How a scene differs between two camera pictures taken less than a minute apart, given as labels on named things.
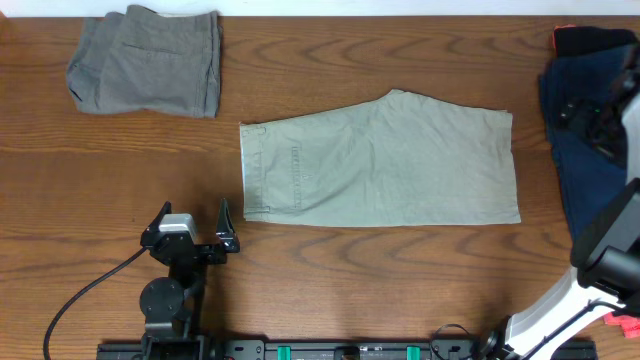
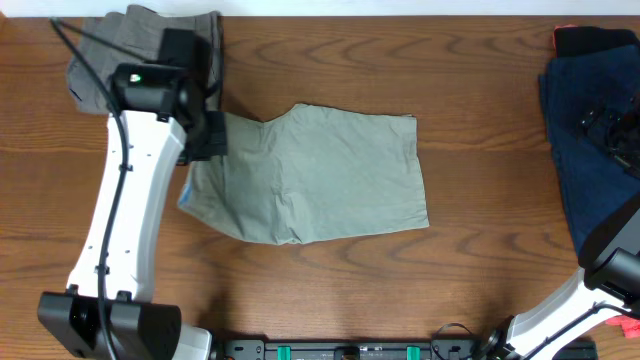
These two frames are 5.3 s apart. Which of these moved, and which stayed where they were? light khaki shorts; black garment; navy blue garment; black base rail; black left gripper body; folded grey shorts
Moved: black left gripper body; light khaki shorts
Stayed: black garment; navy blue garment; folded grey shorts; black base rail
